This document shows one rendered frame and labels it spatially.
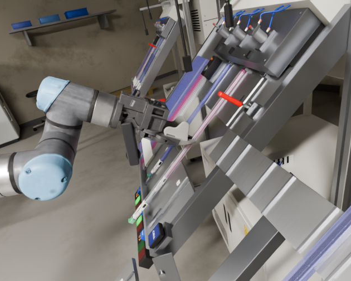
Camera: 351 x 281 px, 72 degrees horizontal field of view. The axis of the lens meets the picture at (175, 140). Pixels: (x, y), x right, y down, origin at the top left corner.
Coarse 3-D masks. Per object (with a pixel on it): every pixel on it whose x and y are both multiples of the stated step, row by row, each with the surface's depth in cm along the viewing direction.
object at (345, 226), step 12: (348, 216) 26; (336, 228) 26; (348, 228) 25; (324, 240) 26; (336, 240) 25; (312, 252) 27; (324, 252) 26; (300, 264) 27; (312, 264) 26; (288, 276) 27; (300, 276) 26
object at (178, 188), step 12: (156, 156) 97; (168, 156) 87; (180, 168) 75; (156, 180) 86; (168, 180) 78; (180, 180) 71; (168, 192) 74; (180, 192) 68; (192, 192) 63; (156, 204) 77; (168, 204) 70; (180, 204) 65; (156, 216) 73; (168, 216) 67
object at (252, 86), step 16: (320, 32) 51; (208, 48) 105; (224, 80) 78; (256, 80) 62; (272, 80) 57; (240, 96) 65; (256, 96) 59; (224, 112) 68; (240, 112) 62; (240, 128) 58
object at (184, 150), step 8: (240, 72) 57; (240, 80) 57; (232, 88) 58; (216, 104) 60; (216, 112) 60; (208, 120) 60; (200, 128) 61; (192, 136) 62; (192, 144) 62; (184, 152) 63; (176, 160) 63; (168, 168) 65; (168, 176) 65; (160, 184) 66; (152, 192) 66; (144, 200) 68
